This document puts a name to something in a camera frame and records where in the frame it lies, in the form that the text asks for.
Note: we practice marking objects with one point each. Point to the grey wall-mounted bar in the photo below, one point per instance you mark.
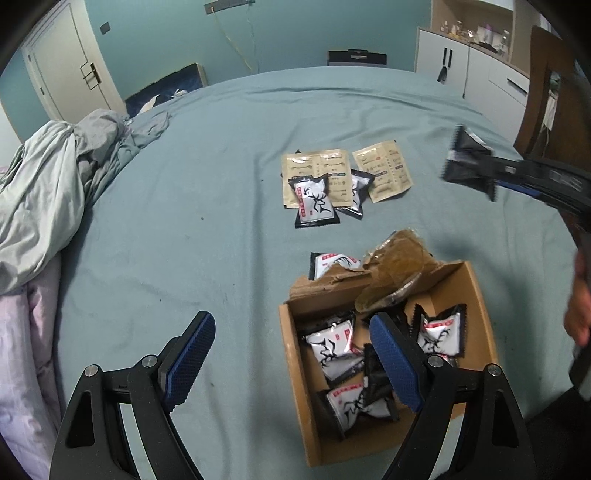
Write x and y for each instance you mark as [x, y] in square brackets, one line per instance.
[226, 5]

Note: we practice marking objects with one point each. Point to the dark framed picture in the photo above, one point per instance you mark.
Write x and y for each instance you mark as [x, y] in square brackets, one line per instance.
[175, 85]

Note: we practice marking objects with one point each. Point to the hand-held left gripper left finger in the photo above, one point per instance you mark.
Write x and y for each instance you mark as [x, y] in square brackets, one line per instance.
[189, 364]

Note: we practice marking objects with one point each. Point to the pile of black snack packets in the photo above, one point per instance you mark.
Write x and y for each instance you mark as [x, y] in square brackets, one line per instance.
[330, 348]

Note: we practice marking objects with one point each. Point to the crumpled brown packing tape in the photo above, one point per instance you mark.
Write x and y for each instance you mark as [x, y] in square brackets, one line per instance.
[401, 258]

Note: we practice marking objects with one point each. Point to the grey wall switch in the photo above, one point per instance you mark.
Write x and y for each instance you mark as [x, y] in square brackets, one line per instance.
[105, 26]

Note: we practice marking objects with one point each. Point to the person's right hand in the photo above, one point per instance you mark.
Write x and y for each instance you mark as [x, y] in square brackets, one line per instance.
[582, 304]

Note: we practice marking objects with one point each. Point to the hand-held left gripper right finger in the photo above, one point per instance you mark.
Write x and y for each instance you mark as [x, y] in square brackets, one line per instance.
[397, 364]

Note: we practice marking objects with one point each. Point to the crumpled light grey blanket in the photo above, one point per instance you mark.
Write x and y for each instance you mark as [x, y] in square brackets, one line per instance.
[41, 207]

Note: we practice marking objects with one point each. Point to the cream door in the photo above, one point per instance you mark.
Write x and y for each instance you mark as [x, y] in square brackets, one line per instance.
[64, 60]

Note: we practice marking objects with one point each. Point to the cardboard box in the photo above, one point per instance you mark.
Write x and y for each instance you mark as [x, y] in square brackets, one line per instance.
[295, 369]

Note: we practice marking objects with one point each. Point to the brown wooden chair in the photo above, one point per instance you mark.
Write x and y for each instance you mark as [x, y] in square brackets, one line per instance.
[535, 92]

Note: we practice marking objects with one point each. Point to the pink quilt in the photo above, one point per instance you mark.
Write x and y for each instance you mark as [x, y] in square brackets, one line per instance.
[23, 369]

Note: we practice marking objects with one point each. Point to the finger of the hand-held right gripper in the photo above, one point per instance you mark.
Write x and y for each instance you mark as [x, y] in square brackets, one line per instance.
[475, 150]
[517, 189]

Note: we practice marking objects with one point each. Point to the black deer-print snack packet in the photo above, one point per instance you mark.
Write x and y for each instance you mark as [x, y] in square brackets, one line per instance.
[358, 189]
[332, 263]
[464, 174]
[314, 203]

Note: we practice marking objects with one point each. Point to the white cabinet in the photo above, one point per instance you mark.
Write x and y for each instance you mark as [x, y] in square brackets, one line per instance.
[480, 74]

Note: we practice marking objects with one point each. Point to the black box with stripe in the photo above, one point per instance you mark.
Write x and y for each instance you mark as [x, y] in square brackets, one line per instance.
[355, 59]

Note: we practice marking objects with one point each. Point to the crumpled grey-blue cloth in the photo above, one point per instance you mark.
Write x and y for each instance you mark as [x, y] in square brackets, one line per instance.
[138, 134]

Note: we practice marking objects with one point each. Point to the group of small bottles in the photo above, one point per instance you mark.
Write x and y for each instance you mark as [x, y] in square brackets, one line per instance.
[475, 34]

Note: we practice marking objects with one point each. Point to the beige sachet packet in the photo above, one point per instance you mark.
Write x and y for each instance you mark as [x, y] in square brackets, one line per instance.
[300, 164]
[383, 166]
[334, 161]

